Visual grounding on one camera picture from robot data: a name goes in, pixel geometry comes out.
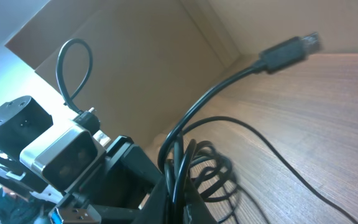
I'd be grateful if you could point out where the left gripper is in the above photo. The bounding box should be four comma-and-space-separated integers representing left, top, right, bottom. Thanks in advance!
51, 136, 162, 224

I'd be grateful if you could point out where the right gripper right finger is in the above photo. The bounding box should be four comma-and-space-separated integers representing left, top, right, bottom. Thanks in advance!
183, 178, 217, 224

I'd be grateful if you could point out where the left camera cable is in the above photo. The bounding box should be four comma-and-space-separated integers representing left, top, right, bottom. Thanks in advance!
55, 37, 101, 134

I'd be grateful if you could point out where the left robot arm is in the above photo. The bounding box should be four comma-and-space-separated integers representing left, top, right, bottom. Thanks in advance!
0, 96, 167, 223

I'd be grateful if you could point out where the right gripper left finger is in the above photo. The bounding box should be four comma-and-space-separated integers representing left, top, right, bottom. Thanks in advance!
132, 176, 169, 224

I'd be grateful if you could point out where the black USB cable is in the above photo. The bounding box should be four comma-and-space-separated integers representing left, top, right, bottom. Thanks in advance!
157, 32, 358, 224

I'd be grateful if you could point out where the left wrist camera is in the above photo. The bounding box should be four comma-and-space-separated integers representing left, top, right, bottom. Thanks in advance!
19, 120, 106, 192

